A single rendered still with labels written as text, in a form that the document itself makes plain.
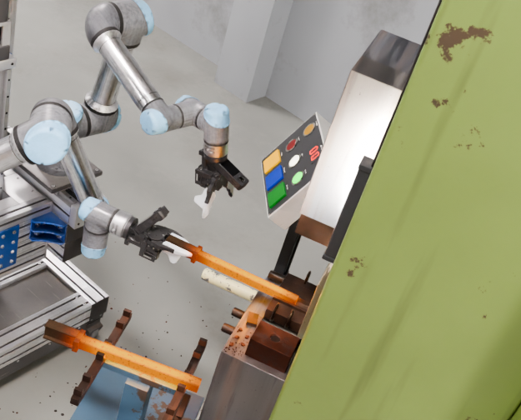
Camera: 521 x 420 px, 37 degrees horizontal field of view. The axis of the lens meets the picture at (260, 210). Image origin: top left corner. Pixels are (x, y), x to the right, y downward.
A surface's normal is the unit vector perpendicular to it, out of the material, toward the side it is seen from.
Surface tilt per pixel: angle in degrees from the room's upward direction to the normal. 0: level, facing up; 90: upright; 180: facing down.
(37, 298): 0
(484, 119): 90
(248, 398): 90
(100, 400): 0
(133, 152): 0
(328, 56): 90
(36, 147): 85
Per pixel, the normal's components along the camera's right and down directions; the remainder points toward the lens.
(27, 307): 0.25, -0.78
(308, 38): -0.62, 0.33
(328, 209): -0.34, 0.48
